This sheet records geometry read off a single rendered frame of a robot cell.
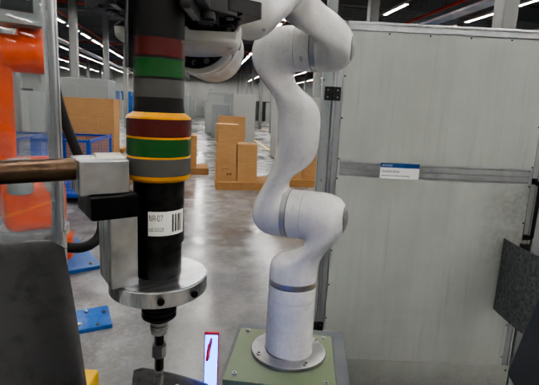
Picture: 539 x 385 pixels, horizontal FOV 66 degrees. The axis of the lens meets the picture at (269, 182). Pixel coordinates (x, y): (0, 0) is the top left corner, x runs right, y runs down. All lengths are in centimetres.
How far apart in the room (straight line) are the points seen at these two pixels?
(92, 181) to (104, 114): 801
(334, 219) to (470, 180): 148
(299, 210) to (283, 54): 35
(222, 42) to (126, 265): 18
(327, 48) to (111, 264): 69
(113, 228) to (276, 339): 84
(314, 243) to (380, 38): 140
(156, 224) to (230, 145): 756
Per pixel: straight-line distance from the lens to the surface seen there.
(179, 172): 28
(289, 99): 93
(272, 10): 65
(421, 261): 238
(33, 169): 28
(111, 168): 27
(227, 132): 783
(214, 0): 32
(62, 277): 45
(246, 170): 794
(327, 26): 89
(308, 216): 96
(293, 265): 100
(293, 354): 109
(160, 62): 28
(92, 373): 89
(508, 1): 724
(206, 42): 35
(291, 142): 94
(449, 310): 255
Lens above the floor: 157
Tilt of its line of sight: 10 degrees down
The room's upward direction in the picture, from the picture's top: 3 degrees clockwise
